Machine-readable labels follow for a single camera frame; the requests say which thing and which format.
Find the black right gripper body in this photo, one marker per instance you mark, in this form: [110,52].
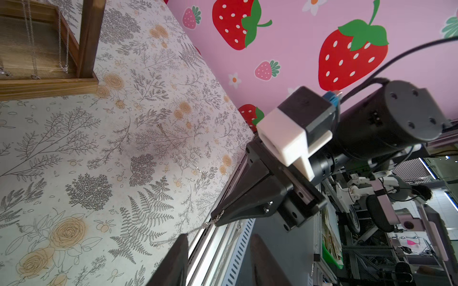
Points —
[303,200]

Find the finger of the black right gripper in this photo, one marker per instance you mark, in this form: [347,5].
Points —
[241,200]
[269,194]

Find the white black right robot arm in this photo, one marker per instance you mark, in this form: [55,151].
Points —
[396,116]

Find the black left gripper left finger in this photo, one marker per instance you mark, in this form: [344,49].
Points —
[173,269]

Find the wooden jewelry display stand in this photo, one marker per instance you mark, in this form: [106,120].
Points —
[40,56]

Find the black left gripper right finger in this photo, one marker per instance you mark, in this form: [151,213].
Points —
[265,269]

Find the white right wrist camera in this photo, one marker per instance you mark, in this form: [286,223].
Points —
[299,127]

